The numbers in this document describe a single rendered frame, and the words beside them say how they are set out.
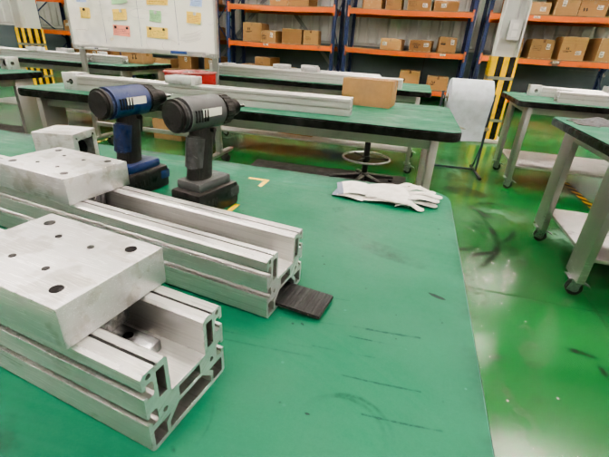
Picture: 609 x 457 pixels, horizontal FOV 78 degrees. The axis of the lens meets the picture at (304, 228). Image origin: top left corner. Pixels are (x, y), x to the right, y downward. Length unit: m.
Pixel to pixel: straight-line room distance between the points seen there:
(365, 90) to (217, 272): 2.02
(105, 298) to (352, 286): 0.33
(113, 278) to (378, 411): 0.27
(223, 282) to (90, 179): 0.27
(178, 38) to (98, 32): 0.83
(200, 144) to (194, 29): 2.98
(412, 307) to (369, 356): 0.12
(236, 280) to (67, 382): 0.20
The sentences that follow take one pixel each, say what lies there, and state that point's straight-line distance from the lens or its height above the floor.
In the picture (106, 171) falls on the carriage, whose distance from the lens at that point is 0.66.
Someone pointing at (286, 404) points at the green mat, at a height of 0.78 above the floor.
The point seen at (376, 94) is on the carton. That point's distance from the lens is 2.40.
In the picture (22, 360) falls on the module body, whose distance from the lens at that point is 0.45.
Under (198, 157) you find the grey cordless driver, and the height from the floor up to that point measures 0.89.
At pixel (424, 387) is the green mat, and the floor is 0.78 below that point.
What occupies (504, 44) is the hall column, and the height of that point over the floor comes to 1.24.
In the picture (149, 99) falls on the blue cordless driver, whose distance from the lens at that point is 0.88.
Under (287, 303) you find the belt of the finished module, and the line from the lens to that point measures 0.50.
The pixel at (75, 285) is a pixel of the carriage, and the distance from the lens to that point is 0.36.
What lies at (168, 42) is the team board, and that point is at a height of 1.05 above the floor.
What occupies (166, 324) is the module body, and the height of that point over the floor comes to 0.84.
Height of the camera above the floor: 1.09
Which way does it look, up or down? 26 degrees down
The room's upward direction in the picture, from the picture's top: 3 degrees clockwise
